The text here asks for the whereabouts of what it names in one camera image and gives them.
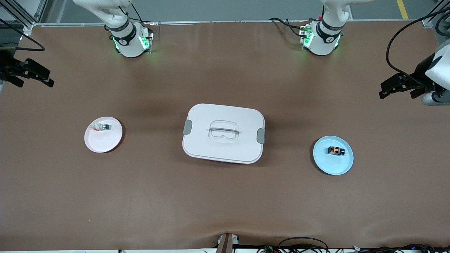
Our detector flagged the black left arm base cable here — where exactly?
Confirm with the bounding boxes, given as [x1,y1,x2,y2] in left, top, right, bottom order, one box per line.
[270,18,306,37]

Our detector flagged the pale pink round plate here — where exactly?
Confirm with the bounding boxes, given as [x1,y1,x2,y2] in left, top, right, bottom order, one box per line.
[84,116,123,153]

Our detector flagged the brown table mat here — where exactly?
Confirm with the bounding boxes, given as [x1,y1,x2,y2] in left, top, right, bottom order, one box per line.
[0,19,450,252]

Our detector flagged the light blue round plate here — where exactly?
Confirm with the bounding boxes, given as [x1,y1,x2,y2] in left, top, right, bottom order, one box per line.
[313,136,354,176]

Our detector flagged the white lidded storage box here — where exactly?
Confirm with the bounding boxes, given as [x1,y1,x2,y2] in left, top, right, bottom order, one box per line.
[182,103,265,164]

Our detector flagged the aluminium frame profile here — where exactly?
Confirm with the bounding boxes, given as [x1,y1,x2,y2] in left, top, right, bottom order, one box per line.
[422,0,450,28]
[0,0,48,35]

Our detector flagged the black looped cable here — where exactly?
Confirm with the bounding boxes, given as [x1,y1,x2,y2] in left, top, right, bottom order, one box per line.
[278,237,329,253]

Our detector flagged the brown post with white block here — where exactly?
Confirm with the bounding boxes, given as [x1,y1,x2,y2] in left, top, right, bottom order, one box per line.
[216,234,239,253]

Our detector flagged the black cable bundle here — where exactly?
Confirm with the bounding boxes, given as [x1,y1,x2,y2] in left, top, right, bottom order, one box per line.
[352,244,450,253]

